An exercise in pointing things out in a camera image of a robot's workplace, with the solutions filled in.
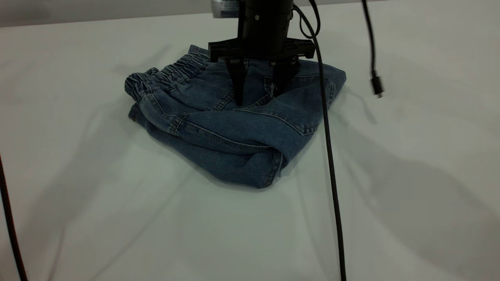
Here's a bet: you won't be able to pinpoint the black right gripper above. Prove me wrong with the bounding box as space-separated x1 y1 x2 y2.
208 0 316 107

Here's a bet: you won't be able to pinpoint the blue denim pants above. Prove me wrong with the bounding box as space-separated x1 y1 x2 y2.
125 44 347 189

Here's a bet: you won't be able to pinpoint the thin black looped cable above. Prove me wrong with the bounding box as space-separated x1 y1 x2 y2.
299 0 321 39

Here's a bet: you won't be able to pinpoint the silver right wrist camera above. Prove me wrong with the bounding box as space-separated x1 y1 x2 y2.
211 0 241 19

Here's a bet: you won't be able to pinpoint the thick black braided cable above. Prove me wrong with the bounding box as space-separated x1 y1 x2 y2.
293 4 347 281
0 156 28 281

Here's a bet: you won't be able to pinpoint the thin black cable with plug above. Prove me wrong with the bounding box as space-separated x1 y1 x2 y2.
362 0 384 98

